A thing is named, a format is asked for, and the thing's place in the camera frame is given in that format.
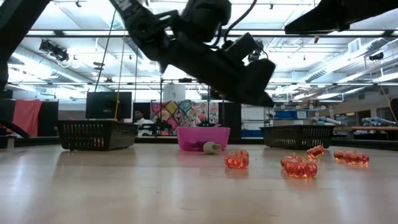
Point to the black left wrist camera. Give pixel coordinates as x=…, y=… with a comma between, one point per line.
x=241, y=46

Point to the white ceiling air vent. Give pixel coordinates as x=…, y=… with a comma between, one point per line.
x=354, y=45

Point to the wooden workbench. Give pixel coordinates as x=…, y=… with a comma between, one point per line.
x=373, y=128

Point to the pink plastic bowl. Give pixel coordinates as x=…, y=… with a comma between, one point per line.
x=199, y=133

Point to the person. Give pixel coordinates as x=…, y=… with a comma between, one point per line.
x=143, y=122

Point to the black computer monitor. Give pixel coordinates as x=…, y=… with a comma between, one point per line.
x=105, y=105

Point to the black ceiling-mounted camera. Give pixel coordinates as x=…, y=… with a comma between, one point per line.
x=259, y=51
x=54, y=51

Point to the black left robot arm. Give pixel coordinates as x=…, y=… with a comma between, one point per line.
x=146, y=28

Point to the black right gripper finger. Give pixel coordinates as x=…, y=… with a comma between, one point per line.
x=323, y=18

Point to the red cloth panel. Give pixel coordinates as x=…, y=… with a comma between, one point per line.
x=29, y=115

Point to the colourful patchwork quilt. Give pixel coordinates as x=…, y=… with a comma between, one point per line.
x=183, y=112

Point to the black overhead crossbar with lights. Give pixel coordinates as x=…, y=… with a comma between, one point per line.
x=388, y=32

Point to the rolled light fabric bundle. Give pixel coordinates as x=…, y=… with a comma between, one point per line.
x=326, y=120
x=379, y=120

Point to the blue storage bins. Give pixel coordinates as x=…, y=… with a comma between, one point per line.
x=284, y=114

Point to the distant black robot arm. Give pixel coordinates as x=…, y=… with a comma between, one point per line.
x=205, y=124

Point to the small beige plastic skull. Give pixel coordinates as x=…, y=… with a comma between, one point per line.
x=212, y=147

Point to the small black ceiling fixture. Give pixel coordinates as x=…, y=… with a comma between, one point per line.
x=376, y=56

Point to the black slotted plastic basket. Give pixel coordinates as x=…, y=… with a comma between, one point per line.
x=93, y=132
x=297, y=137

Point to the black aluminium table frame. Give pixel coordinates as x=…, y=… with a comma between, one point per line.
x=155, y=140

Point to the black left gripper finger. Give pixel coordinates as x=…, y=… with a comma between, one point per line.
x=248, y=98

